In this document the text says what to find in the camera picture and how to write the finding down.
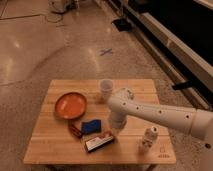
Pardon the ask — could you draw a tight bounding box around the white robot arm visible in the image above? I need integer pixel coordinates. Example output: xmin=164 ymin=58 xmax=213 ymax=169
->
xmin=107 ymin=88 xmax=213 ymax=143

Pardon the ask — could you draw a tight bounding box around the blue sponge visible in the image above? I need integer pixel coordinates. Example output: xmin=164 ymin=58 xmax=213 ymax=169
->
xmin=81 ymin=119 xmax=101 ymax=134

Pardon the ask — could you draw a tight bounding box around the clear plastic cup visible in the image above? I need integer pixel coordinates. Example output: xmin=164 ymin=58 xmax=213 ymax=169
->
xmin=99 ymin=79 xmax=113 ymax=102

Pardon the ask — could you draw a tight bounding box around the small white bottle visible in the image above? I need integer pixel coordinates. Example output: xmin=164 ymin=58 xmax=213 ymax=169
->
xmin=139 ymin=126 xmax=158 ymax=153

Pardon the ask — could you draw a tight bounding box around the red brown snack bar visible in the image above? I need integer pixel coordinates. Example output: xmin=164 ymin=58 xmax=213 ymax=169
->
xmin=68 ymin=122 xmax=83 ymax=138

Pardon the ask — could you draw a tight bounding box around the orange plate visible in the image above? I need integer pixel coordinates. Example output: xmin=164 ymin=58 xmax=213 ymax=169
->
xmin=55 ymin=92 xmax=87 ymax=119

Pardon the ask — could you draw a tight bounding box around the black bracket on rail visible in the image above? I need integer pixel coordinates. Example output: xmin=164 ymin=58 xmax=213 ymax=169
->
xmin=172 ymin=81 xmax=193 ymax=90

